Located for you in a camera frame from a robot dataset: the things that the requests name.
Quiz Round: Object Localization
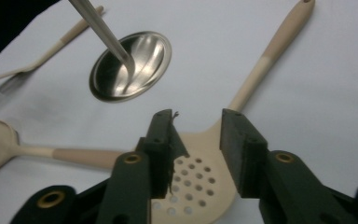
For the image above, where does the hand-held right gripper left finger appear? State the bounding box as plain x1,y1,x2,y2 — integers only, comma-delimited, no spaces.
96,108,190,224

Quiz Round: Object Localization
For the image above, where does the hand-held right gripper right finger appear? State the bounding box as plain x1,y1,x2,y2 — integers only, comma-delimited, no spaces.
220,108,352,224

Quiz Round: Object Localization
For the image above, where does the beige solid spatula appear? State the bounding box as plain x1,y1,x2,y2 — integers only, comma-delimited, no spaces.
0,116,129,175

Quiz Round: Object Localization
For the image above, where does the beige slotted skimmer spoon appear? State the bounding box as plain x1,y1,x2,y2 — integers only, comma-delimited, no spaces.
134,0,316,224

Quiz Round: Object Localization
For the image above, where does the beige slotted turner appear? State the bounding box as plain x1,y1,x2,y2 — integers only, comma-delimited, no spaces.
0,5,105,101

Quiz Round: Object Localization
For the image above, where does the stainless steel ladle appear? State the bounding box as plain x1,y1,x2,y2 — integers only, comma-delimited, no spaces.
68,0,172,103

